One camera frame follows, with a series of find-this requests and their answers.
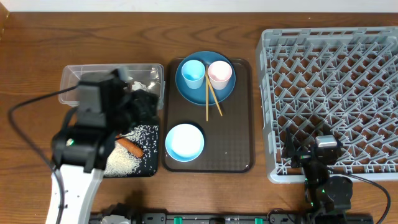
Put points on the pile of white rice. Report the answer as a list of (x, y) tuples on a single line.
[(122, 163)]

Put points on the light blue bowl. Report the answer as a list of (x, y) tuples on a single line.
[(184, 142)]

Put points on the pink cup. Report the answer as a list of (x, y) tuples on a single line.
[(219, 73)]

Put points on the black tray with rice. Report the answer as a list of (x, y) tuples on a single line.
[(152, 163)]

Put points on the dark brown serving tray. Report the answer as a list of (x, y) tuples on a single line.
[(228, 129)]

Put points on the light blue cup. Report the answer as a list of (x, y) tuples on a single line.
[(193, 72)]

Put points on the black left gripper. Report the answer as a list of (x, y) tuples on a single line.
[(143, 101)]

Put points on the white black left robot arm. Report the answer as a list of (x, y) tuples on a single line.
[(81, 151)]

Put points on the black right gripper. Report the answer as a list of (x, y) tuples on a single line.
[(289, 151)]

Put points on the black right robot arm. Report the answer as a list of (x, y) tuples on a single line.
[(330, 196)]

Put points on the wooden chopstick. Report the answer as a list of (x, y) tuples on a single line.
[(206, 92), (214, 96)]

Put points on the dark blue plate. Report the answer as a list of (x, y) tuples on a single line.
[(197, 96)]

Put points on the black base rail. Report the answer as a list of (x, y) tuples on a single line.
[(121, 213)]

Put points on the clear plastic waste bin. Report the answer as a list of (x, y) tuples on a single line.
[(150, 74)]

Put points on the grey dishwasher rack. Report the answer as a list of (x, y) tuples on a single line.
[(346, 76)]

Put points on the orange carrot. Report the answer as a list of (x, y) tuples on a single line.
[(130, 146)]

